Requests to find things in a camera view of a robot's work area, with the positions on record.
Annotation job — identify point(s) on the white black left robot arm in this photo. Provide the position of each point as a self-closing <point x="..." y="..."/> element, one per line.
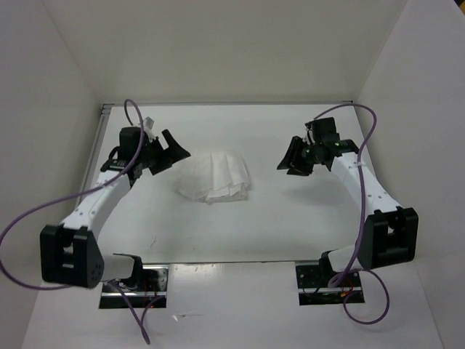
<point x="70" y="254"/>

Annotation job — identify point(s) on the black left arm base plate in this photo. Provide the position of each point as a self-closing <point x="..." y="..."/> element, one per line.
<point x="150" y="291"/>

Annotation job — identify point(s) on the white fabric skirt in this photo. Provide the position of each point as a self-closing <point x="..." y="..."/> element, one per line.
<point x="213" y="177"/>

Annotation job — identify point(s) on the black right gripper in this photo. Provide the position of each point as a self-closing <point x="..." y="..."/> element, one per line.
<point x="293" y="157"/>

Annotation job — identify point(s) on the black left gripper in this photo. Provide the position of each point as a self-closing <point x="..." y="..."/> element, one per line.
<point x="173" y="153"/>

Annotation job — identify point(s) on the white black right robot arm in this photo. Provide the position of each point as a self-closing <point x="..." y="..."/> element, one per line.
<point x="387" y="232"/>

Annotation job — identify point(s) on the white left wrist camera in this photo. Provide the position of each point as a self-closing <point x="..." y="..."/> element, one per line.
<point x="148" y="125"/>

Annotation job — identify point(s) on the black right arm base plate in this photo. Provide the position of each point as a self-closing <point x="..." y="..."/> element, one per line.
<point x="313" y="287"/>

